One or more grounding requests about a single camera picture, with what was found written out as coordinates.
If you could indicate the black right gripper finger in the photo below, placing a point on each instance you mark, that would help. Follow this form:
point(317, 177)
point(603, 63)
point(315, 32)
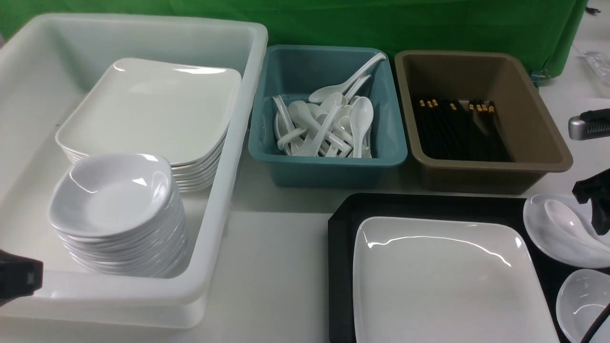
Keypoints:
point(596, 190)

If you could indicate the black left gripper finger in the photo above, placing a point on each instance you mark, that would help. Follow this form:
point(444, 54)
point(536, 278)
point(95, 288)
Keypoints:
point(19, 276)

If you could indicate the white soup spoon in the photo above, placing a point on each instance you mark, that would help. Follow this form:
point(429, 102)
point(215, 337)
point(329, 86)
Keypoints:
point(563, 217)

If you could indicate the white bowl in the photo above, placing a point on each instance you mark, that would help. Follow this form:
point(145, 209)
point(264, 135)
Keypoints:
point(556, 243)
point(581, 299)

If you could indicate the white square rice plate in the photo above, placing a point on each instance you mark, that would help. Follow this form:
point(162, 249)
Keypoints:
point(439, 281)

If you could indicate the stack of white bowls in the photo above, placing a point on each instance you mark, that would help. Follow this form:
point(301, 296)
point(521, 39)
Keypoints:
point(121, 214)

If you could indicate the clear plastic wrap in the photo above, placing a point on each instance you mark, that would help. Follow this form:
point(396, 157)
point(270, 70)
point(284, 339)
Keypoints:
point(599, 63)

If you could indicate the brown plastic bin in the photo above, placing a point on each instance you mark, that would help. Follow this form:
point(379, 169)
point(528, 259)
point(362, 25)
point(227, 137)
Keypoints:
point(528, 130)

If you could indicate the bundle of black chopsticks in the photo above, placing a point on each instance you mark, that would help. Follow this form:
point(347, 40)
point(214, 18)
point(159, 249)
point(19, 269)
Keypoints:
point(452, 130)

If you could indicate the large white plastic tub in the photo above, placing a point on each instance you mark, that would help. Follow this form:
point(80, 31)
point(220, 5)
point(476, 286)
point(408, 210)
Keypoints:
point(47, 68)

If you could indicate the stack of white square plates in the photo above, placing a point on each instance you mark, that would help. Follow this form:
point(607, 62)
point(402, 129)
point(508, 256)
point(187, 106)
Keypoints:
point(176, 111)

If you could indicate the black serving tray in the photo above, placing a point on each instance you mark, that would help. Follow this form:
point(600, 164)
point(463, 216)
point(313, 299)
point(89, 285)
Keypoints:
point(343, 225)

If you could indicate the pile of white spoons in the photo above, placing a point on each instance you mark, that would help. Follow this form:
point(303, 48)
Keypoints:
point(334, 123)

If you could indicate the teal plastic bin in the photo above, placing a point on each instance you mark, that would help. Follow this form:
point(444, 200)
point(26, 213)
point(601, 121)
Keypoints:
point(294, 72)

